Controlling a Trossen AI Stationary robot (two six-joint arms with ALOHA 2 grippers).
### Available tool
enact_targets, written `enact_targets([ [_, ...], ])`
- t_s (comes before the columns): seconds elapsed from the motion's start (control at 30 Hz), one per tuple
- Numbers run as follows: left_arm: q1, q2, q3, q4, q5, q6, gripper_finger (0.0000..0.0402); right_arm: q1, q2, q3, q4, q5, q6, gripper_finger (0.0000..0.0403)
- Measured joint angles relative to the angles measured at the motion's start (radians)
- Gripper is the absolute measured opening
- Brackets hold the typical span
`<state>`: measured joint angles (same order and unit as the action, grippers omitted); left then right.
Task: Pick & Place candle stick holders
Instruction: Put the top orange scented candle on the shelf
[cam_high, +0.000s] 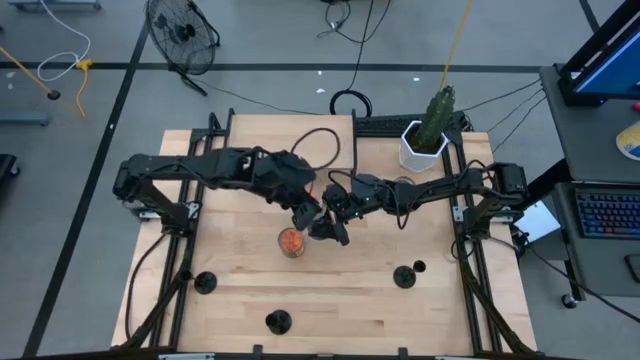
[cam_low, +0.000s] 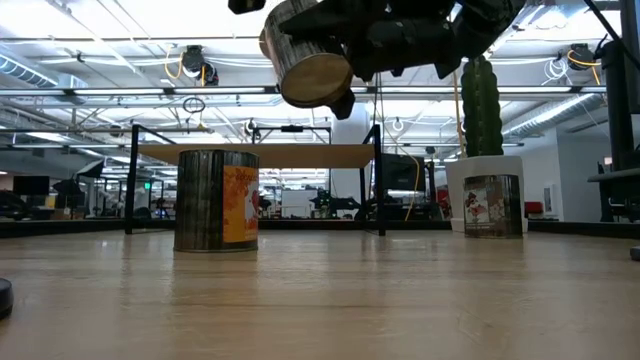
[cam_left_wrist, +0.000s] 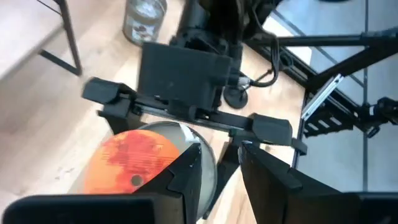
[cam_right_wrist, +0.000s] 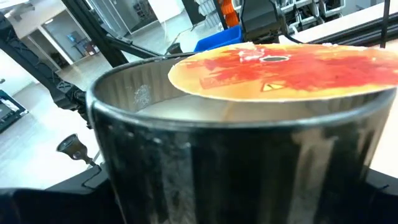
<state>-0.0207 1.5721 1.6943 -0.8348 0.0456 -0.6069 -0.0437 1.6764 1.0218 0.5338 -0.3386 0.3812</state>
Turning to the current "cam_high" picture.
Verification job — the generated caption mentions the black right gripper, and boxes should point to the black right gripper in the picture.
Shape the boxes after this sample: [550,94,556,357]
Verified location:
[310,179,372,248]

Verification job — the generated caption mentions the glass candle jar orange wax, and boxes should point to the glass candle jar orange wax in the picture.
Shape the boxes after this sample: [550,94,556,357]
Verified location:
[277,227,306,260]

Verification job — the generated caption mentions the wooden shelf riser black legs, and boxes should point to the wooden shelf riser black legs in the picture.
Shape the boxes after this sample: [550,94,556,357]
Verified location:
[219,108,359,189]

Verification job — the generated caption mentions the white plant pot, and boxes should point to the white plant pot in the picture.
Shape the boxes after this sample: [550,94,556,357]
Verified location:
[398,119,450,175]

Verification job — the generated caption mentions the white flat box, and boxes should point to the white flat box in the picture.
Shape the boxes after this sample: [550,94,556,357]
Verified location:
[513,199,562,245]

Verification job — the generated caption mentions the black floor fan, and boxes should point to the black floor fan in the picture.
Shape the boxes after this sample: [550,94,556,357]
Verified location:
[144,0,222,97]

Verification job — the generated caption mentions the computer workstation cart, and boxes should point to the computer workstation cart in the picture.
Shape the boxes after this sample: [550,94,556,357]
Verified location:
[538,64,640,310]

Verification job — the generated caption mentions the backlit computer keyboard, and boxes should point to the backlit computer keyboard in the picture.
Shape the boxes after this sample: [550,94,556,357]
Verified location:
[574,189,640,240]

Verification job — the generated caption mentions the grey metal floor foot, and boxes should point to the grey metal floor foot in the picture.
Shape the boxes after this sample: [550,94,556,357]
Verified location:
[0,112,51,127]
[7,0,103,13]

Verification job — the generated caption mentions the yellow and blue round disc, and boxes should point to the yellow and blue round disc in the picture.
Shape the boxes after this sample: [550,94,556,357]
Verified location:
[615,119,640,162]

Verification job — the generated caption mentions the computer monitor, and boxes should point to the computer monitor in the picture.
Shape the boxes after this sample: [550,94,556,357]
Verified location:
[556,0,640,108]

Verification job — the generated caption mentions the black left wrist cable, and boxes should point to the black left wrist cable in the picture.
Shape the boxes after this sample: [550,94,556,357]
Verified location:
[289,127,342,171]

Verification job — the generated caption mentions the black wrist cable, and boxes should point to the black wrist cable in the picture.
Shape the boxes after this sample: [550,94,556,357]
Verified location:
[393,187,419,231]
[289,127,342,171]

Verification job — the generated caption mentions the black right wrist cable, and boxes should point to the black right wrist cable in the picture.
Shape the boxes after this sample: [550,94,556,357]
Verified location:
[393,187,419,231]

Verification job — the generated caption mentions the black coiled floor cable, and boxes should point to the black coiled floor cable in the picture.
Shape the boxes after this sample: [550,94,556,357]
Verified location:
[327,0,376,119]

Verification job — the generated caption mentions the black fan power cable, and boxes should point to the black fan power cable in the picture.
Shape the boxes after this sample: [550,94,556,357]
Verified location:
[202,82,326,117]

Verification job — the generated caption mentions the black aluminium table frame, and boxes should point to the black aluminium table frame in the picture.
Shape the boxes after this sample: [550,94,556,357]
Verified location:
[119,107,539,357]

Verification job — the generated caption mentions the black tangled floor cable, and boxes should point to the black tangled floor cable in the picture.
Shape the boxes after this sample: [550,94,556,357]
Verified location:
[317,0,392,45]

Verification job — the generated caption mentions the black arm base cable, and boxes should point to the black arm base cable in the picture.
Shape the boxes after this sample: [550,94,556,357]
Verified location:
[123,230,171,342]

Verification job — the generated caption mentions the thin black floor cable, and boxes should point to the thin black floor cable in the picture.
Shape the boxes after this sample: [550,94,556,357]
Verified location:
[492,96,547,153]
[462,78,542,113]
[485,88,545,134]

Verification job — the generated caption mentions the yellow hanging cable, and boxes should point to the yellow hanging cable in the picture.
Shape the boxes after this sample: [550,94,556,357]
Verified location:
[439,0,474,91]

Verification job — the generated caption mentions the yellow extension cord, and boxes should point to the yellow extension cord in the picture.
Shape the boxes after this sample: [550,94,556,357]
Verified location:
[74,58,95,120]

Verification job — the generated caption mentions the white floor cable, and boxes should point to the white floor cable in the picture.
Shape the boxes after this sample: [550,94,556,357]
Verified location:
[36,0,93,84]

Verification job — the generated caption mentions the yellow cord with black plug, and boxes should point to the yellow cord with black plug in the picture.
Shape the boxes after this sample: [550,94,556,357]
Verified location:
[0,47,62,102]

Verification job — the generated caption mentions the black cart power cable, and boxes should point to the black cart power cable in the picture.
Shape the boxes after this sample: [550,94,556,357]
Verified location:
[519,239,640,324]

